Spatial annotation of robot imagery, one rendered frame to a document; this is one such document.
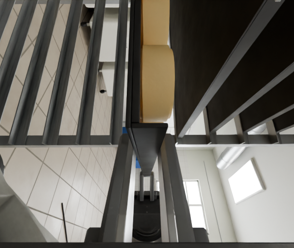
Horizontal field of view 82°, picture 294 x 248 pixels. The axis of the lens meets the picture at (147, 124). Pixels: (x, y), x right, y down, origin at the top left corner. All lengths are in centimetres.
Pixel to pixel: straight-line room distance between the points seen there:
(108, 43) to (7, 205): 218
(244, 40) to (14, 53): 71
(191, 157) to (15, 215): 562
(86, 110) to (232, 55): 43
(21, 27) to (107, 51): 168
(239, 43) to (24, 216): 36
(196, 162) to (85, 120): 540
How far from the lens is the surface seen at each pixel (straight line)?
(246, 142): 55
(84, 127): 52
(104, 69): 263
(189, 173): 558
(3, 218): 37
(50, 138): 55
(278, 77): 29
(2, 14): 94
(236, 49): 20
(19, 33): 83
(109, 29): 231
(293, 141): 63
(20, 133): 60
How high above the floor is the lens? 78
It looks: level
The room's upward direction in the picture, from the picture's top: 90 degrees clockwise
